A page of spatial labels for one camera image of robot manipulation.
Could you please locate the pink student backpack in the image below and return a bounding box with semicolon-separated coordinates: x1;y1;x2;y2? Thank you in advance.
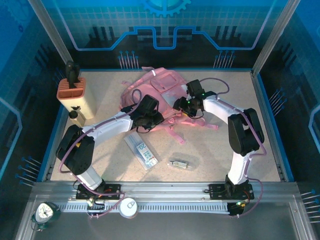
119;66;220;145

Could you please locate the clear pen pack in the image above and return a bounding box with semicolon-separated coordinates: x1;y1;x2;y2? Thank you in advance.
124;131;160;171

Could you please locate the small clear plastic packet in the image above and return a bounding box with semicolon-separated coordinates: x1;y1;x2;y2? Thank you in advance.
166;152;197;172

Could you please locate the small bottle with black cap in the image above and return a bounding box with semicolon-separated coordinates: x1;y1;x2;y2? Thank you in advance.
68;106;87;127

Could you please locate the cream knife block orange top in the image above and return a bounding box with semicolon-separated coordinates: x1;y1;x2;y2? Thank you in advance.
56;76;97;120

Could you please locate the aluminium front beam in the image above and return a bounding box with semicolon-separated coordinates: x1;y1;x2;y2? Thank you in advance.
32;181;300;203

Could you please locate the silver tin can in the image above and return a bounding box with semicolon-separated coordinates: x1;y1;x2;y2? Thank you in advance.
118;197;138;220

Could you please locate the green alarm clock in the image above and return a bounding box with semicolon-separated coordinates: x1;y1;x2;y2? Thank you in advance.
31;201;62;232

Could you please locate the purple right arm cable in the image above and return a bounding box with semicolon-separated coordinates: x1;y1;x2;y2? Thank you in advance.
198;77;266;219

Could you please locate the black knife handle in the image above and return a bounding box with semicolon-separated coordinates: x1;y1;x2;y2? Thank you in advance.
69;69;79;90
65;60;81;76

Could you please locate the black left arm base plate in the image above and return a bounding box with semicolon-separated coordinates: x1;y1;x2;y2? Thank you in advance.
75;183;123;201

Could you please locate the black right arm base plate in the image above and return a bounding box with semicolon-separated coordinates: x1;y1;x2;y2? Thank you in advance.
208;183;255;201

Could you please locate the white slotted cable duct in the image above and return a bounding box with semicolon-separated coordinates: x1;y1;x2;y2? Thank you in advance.
56;201;231;214

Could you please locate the aluminium frame post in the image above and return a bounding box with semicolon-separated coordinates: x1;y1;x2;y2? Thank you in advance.
27;0;70;70
251;0;301;77

